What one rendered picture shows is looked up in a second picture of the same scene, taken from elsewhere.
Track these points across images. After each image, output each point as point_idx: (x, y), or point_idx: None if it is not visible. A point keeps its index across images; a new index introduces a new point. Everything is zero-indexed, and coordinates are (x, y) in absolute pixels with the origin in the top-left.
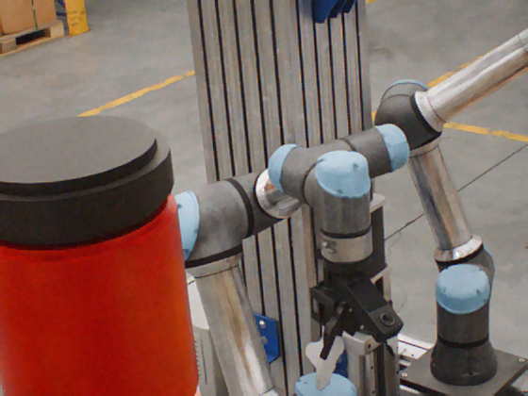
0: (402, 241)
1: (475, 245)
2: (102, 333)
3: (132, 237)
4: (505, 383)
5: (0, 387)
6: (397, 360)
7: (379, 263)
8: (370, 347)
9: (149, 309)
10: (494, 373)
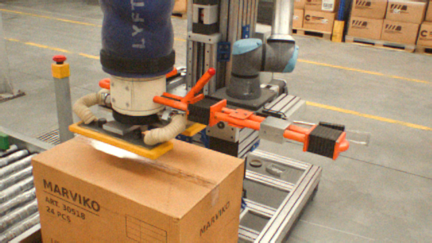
0: None
1: (276, 37)
2: None
3: None
4: (230, 101)
5: (366, 135)
6: (207, 58)
7: (201, 0)
8: (190, 37)
9: None
10: (237, 98)
